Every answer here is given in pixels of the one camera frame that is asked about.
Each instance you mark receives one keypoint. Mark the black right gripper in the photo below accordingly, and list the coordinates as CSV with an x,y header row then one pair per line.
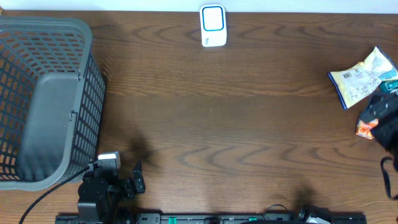
x,y
375,109

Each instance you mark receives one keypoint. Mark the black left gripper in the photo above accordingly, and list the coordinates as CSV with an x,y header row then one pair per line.
x,y
130,188

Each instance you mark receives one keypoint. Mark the teal mouthwash bottle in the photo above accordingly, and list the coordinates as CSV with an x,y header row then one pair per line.
x,y
389,86

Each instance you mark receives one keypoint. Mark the yellow snack bag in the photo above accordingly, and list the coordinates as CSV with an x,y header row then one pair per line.
x,y
356,83

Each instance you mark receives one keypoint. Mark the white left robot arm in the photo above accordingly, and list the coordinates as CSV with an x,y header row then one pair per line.
x,y
106,209

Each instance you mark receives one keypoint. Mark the white barcode scanner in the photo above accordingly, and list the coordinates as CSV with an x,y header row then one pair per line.
x,y
213,25

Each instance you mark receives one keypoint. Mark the grey plastic shopping basket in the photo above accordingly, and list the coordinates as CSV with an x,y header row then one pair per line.
x,y
52,95

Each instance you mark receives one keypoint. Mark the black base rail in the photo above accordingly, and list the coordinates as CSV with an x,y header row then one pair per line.
x,y
155,218

